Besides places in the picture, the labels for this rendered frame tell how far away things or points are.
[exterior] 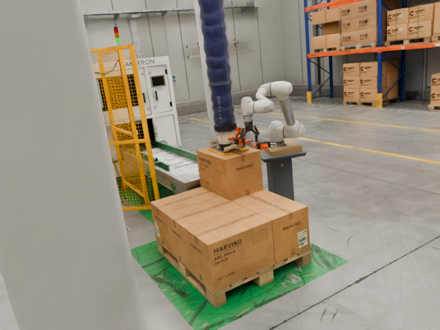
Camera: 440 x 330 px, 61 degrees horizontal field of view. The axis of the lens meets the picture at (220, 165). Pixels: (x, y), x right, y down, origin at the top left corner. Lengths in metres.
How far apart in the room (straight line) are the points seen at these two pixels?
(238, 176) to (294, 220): 0.70
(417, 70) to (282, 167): 8.39
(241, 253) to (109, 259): 2.64
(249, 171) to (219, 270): 1.09
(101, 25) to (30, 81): 12.55
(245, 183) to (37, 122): 3.32
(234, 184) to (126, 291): 3.16
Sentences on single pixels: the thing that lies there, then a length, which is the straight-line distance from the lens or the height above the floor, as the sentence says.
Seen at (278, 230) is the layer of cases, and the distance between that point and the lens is 3.18.
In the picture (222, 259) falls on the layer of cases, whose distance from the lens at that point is 2.95.
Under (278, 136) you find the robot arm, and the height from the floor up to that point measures 0.94.
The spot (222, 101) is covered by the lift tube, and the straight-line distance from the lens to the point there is 3.60.
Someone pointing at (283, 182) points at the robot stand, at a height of 0.40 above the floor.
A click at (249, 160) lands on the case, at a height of 0.88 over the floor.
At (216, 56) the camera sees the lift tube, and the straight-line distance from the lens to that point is 3.58.
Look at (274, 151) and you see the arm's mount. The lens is 4.13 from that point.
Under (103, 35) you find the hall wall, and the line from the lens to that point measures 12.89.
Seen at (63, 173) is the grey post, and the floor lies 1.77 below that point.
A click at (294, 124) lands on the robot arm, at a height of 1.07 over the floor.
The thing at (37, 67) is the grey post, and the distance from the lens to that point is 0.37.
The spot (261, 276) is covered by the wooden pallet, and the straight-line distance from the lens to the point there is 3.24.
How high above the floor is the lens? 1.86
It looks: 16 degrees down
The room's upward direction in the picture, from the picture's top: 7 degrees counter-clockwise
